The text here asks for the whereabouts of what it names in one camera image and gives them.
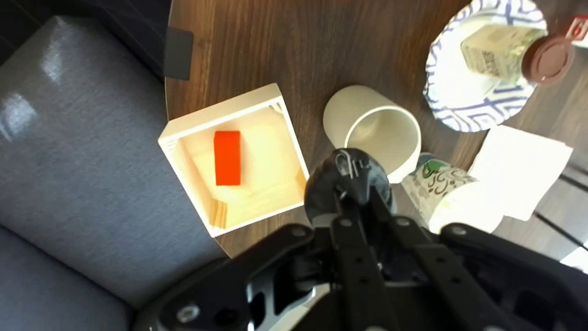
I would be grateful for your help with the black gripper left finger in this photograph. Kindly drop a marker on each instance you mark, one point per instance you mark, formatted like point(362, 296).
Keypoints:
point(360, 283)

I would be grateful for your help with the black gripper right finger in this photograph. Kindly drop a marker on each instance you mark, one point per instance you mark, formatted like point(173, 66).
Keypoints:
point(437, 287)

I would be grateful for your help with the black object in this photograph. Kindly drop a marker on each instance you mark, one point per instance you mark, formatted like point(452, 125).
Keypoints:
point(346, 175)

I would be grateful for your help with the glass jar with brown lid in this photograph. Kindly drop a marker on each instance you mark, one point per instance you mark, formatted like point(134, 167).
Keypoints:
point(516, 52)

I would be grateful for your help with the patterned paper cup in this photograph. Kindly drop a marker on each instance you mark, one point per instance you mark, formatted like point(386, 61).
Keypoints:
point(445, 193)

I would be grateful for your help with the white napkin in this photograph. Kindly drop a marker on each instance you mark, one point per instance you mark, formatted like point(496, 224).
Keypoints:
point(518, 167)

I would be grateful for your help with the white cylindrical cup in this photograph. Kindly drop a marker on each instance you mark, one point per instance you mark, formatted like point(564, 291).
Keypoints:
point(362, 118)

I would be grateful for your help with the light wooden box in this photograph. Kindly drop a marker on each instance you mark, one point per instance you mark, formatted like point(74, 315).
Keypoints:
point(272, 166)

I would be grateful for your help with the orange block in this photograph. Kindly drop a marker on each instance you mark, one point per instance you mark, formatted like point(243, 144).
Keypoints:
point(226, 145)

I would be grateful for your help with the small black device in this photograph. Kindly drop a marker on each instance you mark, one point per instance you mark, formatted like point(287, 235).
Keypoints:
point(178, 50)

